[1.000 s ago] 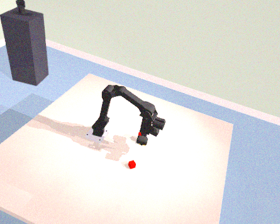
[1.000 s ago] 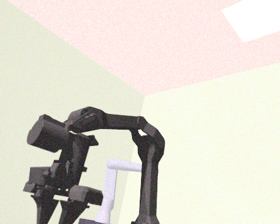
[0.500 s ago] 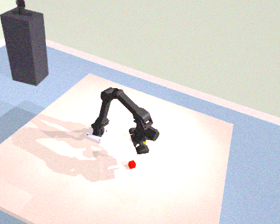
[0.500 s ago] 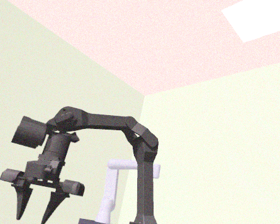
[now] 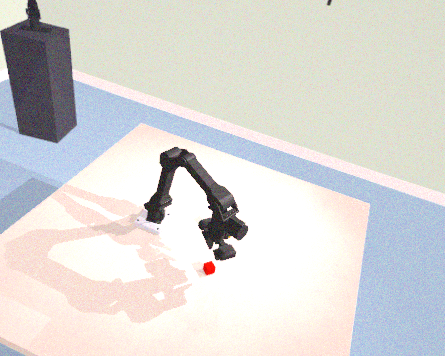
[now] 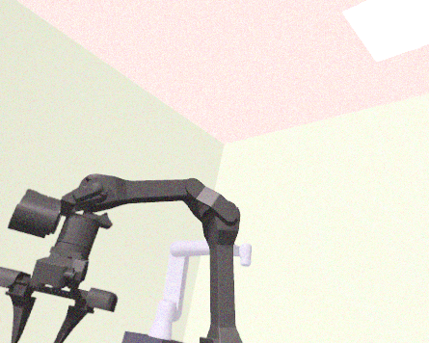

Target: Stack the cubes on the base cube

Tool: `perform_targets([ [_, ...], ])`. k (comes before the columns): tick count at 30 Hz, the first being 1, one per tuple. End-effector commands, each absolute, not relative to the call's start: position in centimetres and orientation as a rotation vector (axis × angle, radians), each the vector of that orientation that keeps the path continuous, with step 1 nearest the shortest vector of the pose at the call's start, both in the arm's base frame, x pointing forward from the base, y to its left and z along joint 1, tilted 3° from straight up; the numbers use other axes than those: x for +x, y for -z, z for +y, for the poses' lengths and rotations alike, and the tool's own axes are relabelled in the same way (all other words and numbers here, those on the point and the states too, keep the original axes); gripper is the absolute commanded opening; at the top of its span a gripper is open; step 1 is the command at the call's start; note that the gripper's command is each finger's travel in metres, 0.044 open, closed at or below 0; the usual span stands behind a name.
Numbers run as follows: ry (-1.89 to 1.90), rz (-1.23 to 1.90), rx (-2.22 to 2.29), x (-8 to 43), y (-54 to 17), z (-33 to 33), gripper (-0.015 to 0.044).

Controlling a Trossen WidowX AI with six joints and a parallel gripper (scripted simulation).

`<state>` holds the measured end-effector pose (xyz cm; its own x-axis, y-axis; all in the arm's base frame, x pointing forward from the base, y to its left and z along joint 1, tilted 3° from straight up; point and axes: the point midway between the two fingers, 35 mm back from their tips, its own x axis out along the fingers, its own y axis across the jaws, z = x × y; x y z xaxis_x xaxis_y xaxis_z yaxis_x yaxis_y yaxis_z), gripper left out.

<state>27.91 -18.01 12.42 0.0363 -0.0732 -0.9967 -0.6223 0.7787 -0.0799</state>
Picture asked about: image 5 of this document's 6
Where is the red cube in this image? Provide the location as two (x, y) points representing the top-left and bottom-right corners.
(203, 261), (216, 275)

